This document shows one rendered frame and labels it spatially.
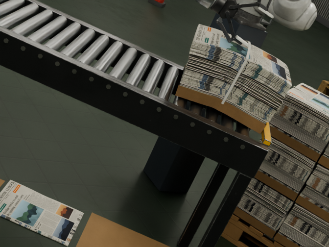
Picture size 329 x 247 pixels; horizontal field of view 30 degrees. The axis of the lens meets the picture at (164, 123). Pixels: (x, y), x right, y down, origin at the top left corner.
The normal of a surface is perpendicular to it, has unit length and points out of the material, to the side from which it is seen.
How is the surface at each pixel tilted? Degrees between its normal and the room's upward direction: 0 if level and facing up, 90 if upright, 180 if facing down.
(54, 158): 0
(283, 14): 135
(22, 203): 0
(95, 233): 0
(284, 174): 90
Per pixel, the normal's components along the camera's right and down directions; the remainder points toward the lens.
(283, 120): -0.42, 0.19
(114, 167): 0.40, -0.85
